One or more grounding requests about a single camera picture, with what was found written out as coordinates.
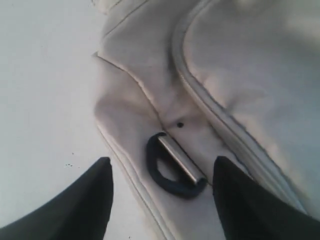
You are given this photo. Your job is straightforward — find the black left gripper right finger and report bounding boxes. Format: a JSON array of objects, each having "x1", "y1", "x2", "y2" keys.
[{"x1": 212, "y1": 156, "x2": 320, "y2": 240}]

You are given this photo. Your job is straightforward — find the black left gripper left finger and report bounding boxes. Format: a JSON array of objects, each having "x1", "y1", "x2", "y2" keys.
[{"x1": 0, "y1": 157, "x2": 114, "y2": 240}]

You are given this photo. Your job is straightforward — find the beige fabric duffel bag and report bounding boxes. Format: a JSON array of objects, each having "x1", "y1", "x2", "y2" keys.
[{"x1": 94, "y1": 0, "x2": 320, "y2": 240}]

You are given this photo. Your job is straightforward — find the black plastic D-ring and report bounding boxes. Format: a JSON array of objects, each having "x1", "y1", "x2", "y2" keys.
[{"x1": 145, "y1": 131, "x2": 208, "y2": 199}]

